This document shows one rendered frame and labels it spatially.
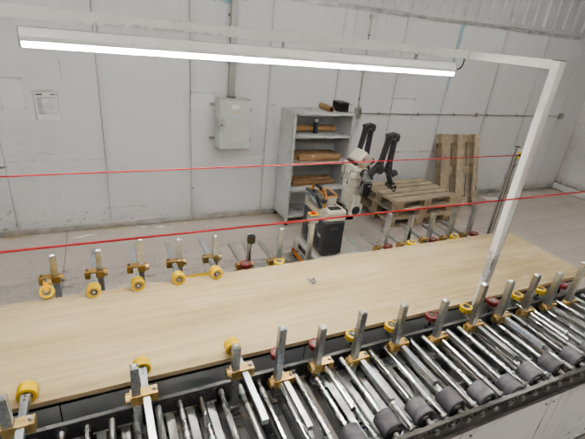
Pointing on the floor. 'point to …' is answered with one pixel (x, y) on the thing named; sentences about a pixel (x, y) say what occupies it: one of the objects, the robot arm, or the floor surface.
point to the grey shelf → (290, 139)
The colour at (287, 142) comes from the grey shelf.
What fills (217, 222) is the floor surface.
